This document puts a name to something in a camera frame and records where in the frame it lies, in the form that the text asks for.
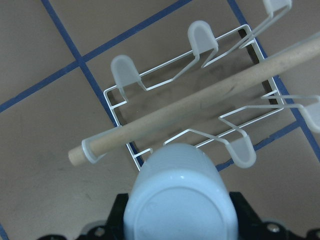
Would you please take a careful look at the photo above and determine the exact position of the white wire cup rack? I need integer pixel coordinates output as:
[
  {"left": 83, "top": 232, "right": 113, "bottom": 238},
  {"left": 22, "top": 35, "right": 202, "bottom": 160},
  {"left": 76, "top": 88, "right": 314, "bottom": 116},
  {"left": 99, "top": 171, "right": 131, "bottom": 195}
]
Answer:
[{"left": 67, "top": 0, "right": 320, "bottom": 172}]

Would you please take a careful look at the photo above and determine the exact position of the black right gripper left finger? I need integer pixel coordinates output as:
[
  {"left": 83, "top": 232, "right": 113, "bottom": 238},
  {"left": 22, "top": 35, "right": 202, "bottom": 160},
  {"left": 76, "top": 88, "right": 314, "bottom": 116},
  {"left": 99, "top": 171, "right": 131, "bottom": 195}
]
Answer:
[{"left": 105, "top": 193, "right": 129, "bottom": 240}]

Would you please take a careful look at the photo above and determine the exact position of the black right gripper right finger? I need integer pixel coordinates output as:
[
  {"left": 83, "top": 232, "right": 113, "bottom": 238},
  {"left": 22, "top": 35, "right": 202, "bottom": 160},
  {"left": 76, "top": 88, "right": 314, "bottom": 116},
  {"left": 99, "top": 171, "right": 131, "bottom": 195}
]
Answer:
[{"left": 229, "top": 191, "right": 263, "bottom": 240}]

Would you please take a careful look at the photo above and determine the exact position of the light blue ikea cup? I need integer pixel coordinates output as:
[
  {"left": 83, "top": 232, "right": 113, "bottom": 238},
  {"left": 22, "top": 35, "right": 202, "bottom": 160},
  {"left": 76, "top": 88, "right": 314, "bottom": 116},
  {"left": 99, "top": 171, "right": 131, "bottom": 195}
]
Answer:
[{"left": 123, "top": 143, "right": 239, "bottom": 240}]

